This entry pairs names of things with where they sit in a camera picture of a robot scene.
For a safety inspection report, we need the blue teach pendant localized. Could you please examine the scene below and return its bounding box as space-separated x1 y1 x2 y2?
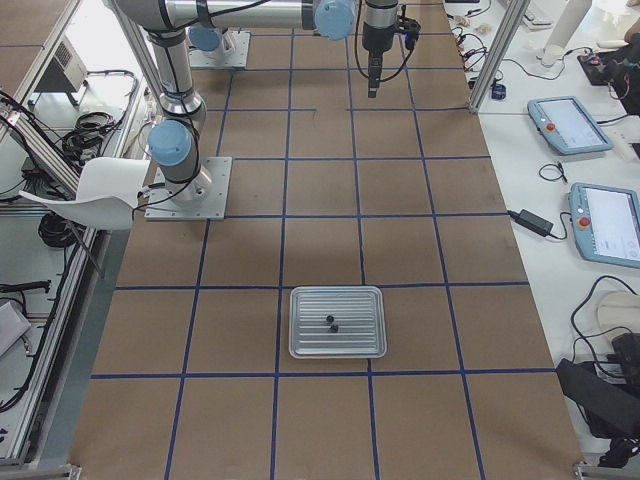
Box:
527 96 613 155
568 183 639 269

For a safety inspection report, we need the black bag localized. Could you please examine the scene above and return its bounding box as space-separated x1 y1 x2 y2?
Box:
556 359 639 439

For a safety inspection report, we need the aluminium frame post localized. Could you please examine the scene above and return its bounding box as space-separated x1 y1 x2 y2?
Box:
468 0 528 114

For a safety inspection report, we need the black power adapter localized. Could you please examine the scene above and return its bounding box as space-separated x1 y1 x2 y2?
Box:
508 209 553 237

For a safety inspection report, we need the white plastic chair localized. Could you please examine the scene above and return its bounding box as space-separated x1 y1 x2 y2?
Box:
18 156 152 279

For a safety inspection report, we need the grey control box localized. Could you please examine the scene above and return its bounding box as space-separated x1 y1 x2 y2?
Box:
34 34 88 95

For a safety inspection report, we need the ribbed silver metal tray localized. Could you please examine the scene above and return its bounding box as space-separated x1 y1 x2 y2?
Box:
289 286 388 359

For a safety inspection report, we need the white lamp stand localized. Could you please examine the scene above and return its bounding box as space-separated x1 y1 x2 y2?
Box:
538 0 593 60

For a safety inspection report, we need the white paper cup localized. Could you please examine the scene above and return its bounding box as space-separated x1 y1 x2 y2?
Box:
540 44 564 68

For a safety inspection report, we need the black looped cable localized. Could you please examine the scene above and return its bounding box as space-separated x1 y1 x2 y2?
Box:
538 160 568 184

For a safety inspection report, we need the lower blue teach pendant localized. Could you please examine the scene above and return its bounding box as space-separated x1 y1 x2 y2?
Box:
568 183 639 269

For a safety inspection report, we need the upper blue teach pendant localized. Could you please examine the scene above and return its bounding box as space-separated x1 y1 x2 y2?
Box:
527 96 613 155

